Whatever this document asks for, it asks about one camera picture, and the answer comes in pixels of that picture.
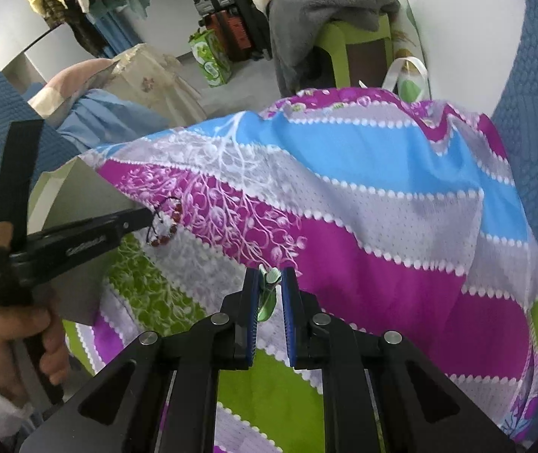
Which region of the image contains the red bead bracelet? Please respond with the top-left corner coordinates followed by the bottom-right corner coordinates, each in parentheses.
top-left (145, 195), bottom-right (184, 248)

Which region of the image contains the green leaf hair clip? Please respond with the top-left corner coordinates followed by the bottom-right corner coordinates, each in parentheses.
top-left (257, 265), bottom-right (282, 322)

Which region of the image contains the person's left hand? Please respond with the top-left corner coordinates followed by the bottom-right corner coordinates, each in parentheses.
top-left (0, 307), bottom-right (70, 407)

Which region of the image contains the green cardboard box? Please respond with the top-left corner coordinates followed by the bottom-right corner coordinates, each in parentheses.
top-left (27, 157), bottom-right (150, 327)

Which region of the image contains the light blue bedsheet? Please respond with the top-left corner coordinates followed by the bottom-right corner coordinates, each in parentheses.
top-left (47, 89), bottom-right (170, 153)

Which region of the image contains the colourful striped floral pillow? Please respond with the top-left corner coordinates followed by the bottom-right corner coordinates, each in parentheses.
top-left (66, 88), bottom-right (538, 441)

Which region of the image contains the white cabinet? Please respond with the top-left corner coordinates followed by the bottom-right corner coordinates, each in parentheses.
top-left (0, 0), bottom-right (92, 81)

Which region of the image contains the beige floral pillow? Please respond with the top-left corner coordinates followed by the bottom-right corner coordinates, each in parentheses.
top-left (28, 43), bottom-right (207, 128)

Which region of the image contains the green shopping bag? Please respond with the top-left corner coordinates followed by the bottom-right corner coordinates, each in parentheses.
top-left (188, 29), bottom-right (232, 87)

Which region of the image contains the green plastic stool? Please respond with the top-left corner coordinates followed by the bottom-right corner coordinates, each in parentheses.
top-left (315, 13), bottom-right (393, 88)

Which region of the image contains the grey fleece blanket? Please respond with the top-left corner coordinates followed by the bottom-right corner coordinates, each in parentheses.
top-left (268, 0), bottom-right (400, 97)

